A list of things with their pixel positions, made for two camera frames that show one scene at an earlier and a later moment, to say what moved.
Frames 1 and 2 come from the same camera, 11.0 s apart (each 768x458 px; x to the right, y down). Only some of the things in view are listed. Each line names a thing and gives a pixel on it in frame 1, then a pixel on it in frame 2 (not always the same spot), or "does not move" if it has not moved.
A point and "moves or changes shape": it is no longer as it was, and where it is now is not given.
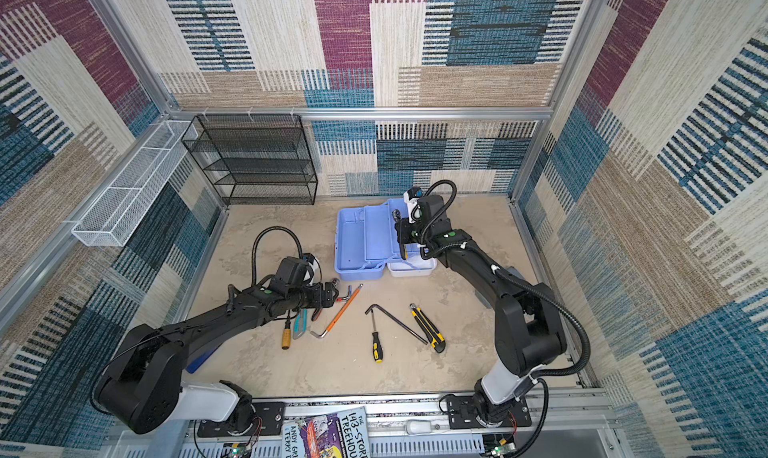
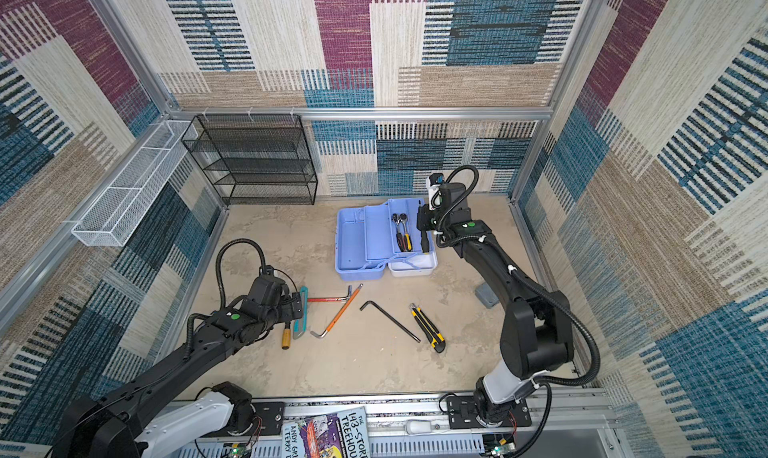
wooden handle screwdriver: x=286 y=336 does not move
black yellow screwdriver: x=378 y=356 moves or changes shape
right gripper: x=402 y=231 → x=423 y=212
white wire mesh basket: x=113 y=218 does not move
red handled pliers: x=346 y=297 moves or changes shape
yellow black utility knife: x=435 y=338 does not move
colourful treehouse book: x=342 y=434 does not move
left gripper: x=329 y=297 → x=288 y=311
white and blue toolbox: x=367 y=243 does not move
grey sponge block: x=484 y=301 does not move
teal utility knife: x=300 y=323 does not move
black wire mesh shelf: x=255 y=159 does not move
